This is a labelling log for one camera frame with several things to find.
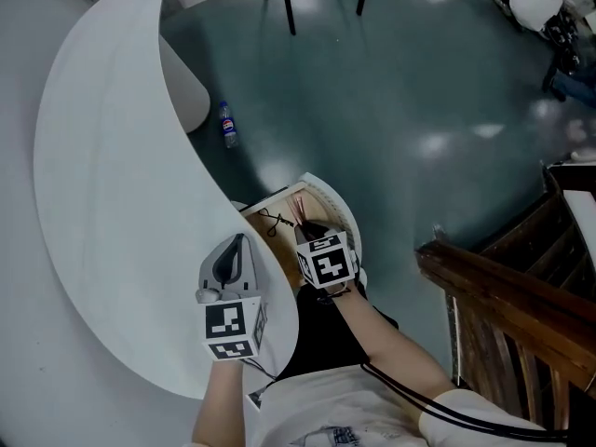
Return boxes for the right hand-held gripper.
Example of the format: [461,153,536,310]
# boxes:
[292,219,360,291]

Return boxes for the plastic bottle blue label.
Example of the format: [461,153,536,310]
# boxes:
[218,101,240,150]

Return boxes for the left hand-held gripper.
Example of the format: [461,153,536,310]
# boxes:
[195,233,269,365]

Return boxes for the black wrist cord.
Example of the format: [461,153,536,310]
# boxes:
[318,280,354,305]

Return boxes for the dark blue cable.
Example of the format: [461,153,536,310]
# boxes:
[359,360,570,442]

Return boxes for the person's right forearm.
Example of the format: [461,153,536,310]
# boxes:
[331,285,456,407]

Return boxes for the white wooden desk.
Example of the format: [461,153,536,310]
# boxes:
[33,0,300,400]

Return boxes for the person's left forearm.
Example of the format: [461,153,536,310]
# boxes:
[190,359,249,447]

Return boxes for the thin black cable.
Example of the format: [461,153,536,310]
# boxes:
[240,355,279,382]

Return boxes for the brown wooden stair banister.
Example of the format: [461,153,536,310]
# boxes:
[413,163,596,440]

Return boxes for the black-framed white seat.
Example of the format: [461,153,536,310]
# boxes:
[547,149,596,260]

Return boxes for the person's black trousers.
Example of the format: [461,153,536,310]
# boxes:
[276,280,400,382]

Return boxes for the large wooden drawer fluted front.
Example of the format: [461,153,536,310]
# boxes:
[231,171,370,300]

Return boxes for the black roller skates heap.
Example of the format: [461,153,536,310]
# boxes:
[542,9,586,76]

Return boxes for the person's white printed shirt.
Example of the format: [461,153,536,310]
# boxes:
[183,364,567,447]

